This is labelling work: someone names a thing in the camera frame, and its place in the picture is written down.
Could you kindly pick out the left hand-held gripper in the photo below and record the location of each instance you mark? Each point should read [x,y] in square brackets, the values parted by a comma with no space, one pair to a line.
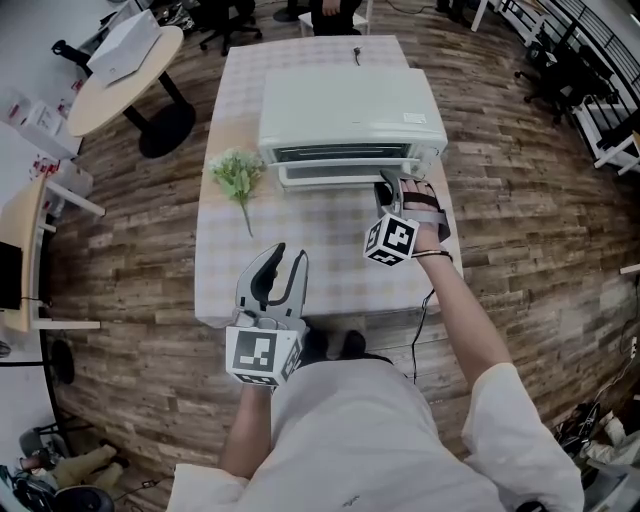
[255,352]

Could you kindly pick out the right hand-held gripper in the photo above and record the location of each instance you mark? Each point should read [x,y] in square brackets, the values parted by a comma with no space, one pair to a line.
[392,240]

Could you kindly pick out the white oven door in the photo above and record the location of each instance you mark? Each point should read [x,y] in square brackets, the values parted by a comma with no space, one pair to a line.
[325,172]

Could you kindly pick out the person's right forearm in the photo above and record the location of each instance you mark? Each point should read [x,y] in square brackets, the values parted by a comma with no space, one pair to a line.
[460,320]

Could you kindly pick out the person's left forearm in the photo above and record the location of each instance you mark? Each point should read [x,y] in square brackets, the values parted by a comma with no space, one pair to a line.
[245,435]

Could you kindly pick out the white toaster oven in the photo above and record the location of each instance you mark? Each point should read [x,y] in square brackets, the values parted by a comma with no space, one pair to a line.
[350,105]

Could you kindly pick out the person's right hand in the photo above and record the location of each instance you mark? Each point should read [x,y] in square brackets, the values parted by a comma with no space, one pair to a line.
[427,241]

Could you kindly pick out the checked tablecloth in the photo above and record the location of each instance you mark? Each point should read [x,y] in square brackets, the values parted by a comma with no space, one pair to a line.
[325,260]

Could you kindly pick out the person's left black shoe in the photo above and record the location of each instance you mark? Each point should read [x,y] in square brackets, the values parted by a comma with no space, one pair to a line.
[316,345]

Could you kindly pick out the person's black shoe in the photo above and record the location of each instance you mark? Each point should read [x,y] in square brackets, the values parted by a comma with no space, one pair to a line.
[316,345]
[354,342]

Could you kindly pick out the person's right black shoe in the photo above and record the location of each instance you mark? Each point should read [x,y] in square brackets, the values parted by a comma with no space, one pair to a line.
[354,342]

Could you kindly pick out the green artificial flower bunch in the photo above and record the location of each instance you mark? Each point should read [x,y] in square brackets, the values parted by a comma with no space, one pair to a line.
[237,172]

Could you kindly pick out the person's white shirt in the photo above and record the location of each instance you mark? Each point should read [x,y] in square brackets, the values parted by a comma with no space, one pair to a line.
[350,440]

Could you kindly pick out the white slatted chair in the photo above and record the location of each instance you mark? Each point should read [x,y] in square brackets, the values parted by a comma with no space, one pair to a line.
[306,22]

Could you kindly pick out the black office chair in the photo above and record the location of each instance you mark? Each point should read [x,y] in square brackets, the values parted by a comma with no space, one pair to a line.
[230,20]
[565,80]

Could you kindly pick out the black round floor base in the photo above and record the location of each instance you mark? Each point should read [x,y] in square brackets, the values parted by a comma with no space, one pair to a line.
[62,362]

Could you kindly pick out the white plastic storage box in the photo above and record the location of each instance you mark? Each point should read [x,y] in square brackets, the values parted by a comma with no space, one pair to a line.
[72,180]
[45,120]

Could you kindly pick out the round wooden table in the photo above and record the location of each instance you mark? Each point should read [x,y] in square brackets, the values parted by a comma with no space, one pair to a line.
[115,100]

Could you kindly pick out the curved wooden desk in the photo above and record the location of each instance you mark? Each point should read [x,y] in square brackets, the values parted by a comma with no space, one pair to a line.
[20,220]

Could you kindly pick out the black computer case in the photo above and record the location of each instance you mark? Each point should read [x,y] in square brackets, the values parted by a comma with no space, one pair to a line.
[10,277]

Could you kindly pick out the white curved desk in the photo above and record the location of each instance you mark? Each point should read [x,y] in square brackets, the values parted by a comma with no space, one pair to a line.
[20,400]

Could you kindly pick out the grey chair black legs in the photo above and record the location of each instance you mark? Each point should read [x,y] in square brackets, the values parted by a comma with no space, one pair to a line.
[32,440]

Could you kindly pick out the white power strip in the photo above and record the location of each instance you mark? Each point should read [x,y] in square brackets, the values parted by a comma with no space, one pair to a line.
[634,347]

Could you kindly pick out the white cardboard box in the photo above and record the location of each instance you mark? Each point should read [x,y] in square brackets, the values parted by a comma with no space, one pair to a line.
[125,47]

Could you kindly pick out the black bag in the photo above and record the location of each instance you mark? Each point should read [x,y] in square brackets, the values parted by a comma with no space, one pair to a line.
[65,52]

